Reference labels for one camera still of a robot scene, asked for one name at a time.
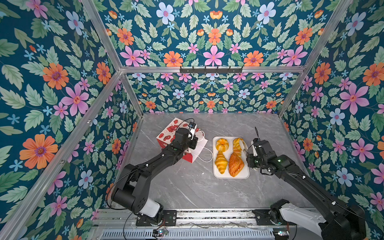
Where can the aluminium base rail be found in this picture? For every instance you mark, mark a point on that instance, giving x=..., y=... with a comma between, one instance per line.
x=185, y=217

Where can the left circuit board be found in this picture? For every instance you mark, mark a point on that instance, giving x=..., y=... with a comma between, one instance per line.
x=159, y=233

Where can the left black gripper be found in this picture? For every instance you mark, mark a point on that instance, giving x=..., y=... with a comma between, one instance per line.
x=193, y=142

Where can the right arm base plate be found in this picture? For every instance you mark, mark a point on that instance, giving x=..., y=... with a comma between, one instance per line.
x=264, y=217

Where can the white rectangular tray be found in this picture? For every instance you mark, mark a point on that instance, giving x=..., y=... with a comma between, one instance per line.
x=244, y=174

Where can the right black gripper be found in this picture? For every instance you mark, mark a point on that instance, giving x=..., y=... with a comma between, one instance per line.
x=249, y=159

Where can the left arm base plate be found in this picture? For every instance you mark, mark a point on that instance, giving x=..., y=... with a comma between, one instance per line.
x=164, y=217

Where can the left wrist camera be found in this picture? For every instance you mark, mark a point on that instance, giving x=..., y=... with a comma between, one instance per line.
x=192, y=129

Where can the circuit board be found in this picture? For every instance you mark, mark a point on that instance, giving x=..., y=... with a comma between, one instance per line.
x=159, y=233
x=281, y=234

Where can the fake croissant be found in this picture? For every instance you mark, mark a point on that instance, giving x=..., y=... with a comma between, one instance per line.
x=221, y=162

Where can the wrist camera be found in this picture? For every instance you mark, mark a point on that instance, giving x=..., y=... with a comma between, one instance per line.
x=254, y=151
x=192, y=129

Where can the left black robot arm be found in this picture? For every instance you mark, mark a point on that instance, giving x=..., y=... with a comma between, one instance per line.
x=131, y=191

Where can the orange fake pretzel bread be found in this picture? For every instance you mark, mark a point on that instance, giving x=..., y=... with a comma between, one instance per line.
x=236, y=165

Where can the long ridged fake bread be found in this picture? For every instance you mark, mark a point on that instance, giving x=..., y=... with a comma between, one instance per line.
x=238, y=147

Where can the black hook rail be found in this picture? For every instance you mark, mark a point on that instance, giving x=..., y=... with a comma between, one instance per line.
x=209, y=70

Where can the ring shaped fake bread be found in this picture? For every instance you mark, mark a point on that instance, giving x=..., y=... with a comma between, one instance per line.
x=222, y=145

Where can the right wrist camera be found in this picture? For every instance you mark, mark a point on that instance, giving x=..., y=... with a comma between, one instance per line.
x=254, y=151

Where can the red white paper bag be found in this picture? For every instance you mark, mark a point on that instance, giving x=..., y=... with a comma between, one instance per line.
x=167, y=135

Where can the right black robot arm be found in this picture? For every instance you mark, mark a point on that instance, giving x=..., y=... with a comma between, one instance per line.
x=335, y=220

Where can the right circuit board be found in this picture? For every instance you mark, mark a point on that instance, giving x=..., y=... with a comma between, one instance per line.
x=281, y=234

